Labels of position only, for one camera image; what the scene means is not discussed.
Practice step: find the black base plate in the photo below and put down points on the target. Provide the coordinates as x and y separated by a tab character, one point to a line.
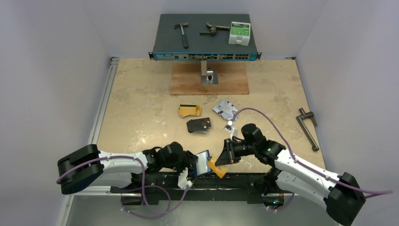
252	188

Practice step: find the hammer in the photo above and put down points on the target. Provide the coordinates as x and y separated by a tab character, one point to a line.
183	35

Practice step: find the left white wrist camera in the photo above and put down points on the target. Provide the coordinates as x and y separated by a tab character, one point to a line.
183	181

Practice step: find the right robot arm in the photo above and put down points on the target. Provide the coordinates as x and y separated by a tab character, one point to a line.
338	194

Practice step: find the gold credit card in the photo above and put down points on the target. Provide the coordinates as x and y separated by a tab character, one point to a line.
220	171

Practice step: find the rusty metal clamp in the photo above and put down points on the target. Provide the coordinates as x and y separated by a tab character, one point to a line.
214	28

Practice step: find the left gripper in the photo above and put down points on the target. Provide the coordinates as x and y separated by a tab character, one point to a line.
189	158

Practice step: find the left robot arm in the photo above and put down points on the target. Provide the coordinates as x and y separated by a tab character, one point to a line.
89	166

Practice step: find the network switch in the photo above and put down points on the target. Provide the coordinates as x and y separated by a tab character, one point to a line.
168	43

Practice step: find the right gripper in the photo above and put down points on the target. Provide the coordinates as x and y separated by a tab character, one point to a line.
231	152

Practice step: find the navy blue card holder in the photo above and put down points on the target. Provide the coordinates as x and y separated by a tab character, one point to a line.
201	167

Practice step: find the plywood board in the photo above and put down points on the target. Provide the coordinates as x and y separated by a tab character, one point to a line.
186	80

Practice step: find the metal bracket stand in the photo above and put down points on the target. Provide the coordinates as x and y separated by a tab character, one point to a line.
208	75

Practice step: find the black card pile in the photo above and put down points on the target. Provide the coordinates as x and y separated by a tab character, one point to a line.
198	125

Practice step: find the white green box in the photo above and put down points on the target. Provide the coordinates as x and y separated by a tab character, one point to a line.
240	33

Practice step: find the metal crank handle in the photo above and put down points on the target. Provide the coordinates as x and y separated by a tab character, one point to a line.
300	118

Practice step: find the aluminium frame rail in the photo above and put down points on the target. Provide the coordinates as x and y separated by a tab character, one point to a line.
137	108

